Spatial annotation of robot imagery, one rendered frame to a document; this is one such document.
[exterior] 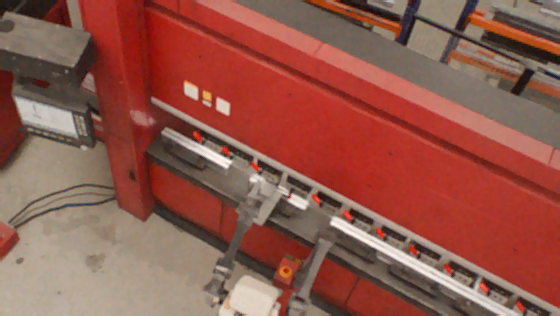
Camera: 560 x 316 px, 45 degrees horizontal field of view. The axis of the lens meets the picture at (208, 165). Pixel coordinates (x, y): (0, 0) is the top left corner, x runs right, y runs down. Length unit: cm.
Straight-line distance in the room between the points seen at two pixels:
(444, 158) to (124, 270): 263
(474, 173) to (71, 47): 205
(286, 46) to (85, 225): 261
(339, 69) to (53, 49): 147
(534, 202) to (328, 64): 108
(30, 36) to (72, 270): 200
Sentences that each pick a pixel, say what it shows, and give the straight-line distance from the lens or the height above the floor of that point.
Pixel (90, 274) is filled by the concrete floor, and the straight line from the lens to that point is 503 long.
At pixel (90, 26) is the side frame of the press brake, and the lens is 361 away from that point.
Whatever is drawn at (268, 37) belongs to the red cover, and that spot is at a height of 229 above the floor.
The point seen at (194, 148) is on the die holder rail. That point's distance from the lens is 433.
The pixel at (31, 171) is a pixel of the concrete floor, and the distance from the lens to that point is 553.
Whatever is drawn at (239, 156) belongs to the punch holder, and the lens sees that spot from 404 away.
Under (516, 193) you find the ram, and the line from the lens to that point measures 327.
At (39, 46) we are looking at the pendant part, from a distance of 363.
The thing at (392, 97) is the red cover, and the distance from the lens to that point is 305.
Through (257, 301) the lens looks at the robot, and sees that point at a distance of 345.
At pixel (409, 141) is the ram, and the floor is 203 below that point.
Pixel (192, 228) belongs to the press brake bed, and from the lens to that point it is 508.
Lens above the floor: 458
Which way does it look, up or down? 58 degrees down
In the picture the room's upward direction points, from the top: 2 degrees clockwise
